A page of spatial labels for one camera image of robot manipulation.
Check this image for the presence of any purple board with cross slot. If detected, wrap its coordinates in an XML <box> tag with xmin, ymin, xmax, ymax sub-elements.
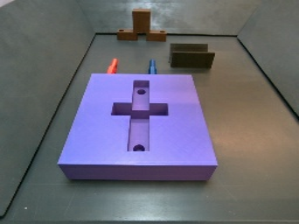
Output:
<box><xmin>58</xmin><ymin>73</ymin><xmax>217</xmax><ymax>180</ymax></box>

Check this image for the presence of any blue peg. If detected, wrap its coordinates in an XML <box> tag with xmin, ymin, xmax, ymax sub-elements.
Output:
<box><xmin>148</xmin><ymin>59</ymin><xmax>156</xmax><ymax>74</ymax></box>

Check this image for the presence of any red peg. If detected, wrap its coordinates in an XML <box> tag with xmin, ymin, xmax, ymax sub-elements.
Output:
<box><xmin>106</xmin><ymin>58</ymin><xmax>117</xmax><ymax>74</ymax></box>

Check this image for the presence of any brown T-shaped bracket block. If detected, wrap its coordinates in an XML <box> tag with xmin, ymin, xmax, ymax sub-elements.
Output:
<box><xmin>116</xmin><ymin>9</ymin><xmax>166</xmax><ymax>42</ymax></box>

